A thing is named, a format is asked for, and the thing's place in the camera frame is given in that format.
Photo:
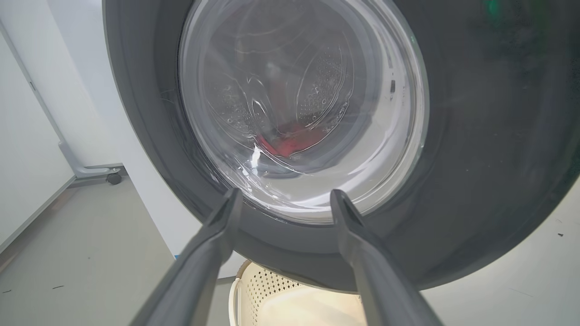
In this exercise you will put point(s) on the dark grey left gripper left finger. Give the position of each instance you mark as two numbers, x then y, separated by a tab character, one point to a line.
195	276

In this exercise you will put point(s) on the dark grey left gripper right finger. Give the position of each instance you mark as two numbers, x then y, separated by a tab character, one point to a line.
378	276

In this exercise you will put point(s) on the red and white garment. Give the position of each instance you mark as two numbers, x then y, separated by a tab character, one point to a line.
290	144

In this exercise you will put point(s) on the dark grey glass washer door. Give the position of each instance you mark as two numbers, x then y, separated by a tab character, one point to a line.
476	136

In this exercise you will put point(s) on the cream perforated laundry basket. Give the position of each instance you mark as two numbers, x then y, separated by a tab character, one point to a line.
281	303

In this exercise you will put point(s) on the grey partition stand with caster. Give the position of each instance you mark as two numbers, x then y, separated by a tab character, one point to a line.
68	156

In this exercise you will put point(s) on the stainless steel washer drum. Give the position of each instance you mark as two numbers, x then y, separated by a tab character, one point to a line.
326	86

